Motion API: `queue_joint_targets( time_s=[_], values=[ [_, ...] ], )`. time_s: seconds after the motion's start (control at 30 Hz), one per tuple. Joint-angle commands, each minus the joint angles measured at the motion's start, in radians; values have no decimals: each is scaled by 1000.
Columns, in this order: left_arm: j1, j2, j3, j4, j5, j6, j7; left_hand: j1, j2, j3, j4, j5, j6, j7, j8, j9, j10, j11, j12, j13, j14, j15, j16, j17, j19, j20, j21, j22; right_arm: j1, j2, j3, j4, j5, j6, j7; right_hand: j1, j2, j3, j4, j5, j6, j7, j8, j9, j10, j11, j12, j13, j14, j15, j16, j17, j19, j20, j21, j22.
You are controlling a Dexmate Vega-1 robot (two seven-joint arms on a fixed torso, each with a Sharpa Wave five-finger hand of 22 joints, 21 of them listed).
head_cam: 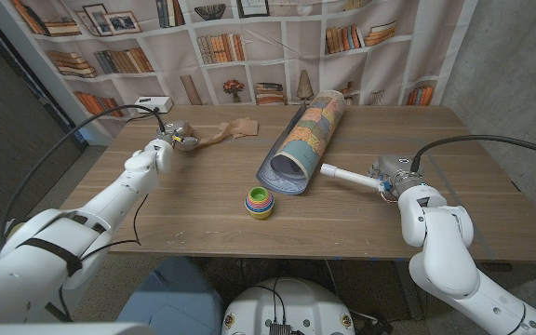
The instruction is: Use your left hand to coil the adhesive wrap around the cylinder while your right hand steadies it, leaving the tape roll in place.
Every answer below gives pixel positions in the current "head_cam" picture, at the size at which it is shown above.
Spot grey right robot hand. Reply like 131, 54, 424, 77
368, 155, 426, 197

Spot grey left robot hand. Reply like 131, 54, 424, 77
154, 120, 200, 153

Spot white plastic cylinder pipe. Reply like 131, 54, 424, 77
319, 162, 386, 192

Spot white power strip box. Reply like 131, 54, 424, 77
134, 96, 174, 114

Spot rolled colourful map poster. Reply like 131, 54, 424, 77
255, 89, 346, 195

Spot colourful stacking cups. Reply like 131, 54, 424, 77
244, 186, 275, 221

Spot grey table leg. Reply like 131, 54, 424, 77
395, 260, 425, 321

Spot printed bookshelf backdrop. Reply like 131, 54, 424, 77
0, 0, 478, 145

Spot dark perforated panel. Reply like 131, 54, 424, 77
0, 8, 87, 248

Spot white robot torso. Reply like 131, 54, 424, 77
221, 277, 355, 335

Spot black power strip cable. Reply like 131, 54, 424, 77
126, 111, 157, 124

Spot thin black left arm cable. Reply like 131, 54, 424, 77
58, 193, 151, 322

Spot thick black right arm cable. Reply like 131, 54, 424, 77
409, 134, 536, 174

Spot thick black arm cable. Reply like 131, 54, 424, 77
409, 134, 536, 174
0, 104, 167, 256

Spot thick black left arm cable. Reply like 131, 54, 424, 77
0, 104, 167, 256

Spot black cable on torso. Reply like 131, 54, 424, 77
248, 277, 288, 325

